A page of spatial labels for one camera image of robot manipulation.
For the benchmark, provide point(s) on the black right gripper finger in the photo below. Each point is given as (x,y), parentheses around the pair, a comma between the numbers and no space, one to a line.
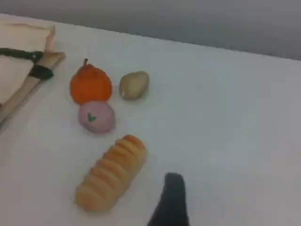
(172,202)

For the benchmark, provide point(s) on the beige egg yolk pastry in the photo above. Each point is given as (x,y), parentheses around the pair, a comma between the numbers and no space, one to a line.
(134,86)

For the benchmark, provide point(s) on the striped golden bread roll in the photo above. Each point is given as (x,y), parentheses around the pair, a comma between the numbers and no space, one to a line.
(110,174)

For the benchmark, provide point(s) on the pink bun green heart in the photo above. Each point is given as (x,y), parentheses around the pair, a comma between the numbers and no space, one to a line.
(97,117)

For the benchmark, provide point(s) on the orange pear-shaped fruit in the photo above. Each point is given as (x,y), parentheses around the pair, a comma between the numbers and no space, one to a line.
(90,86)

